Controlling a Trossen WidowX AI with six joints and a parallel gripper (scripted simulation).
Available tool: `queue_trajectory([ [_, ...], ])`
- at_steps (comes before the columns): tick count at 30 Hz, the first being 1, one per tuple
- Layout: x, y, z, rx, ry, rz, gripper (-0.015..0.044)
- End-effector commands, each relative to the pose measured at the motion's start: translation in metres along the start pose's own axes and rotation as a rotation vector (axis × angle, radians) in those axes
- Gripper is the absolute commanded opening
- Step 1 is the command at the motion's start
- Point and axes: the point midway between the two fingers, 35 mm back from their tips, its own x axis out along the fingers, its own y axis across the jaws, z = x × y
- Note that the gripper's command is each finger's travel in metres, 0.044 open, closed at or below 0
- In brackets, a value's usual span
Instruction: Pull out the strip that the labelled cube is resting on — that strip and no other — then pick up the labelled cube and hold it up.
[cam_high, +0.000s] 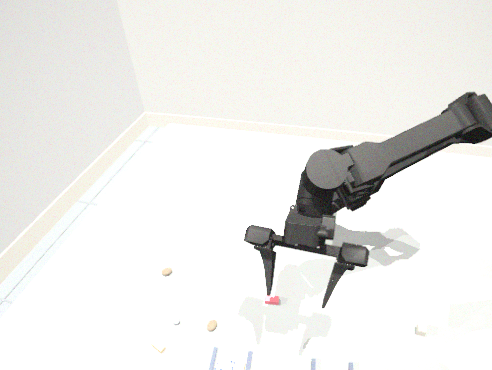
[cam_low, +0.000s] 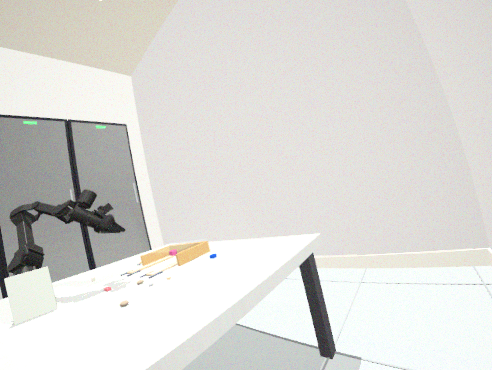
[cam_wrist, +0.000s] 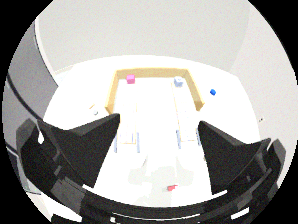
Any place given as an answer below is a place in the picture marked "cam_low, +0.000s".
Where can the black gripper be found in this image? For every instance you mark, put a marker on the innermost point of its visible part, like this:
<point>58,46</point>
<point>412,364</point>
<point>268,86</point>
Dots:
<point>104,224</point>

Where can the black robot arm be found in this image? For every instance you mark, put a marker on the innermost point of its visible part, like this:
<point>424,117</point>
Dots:
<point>30,256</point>

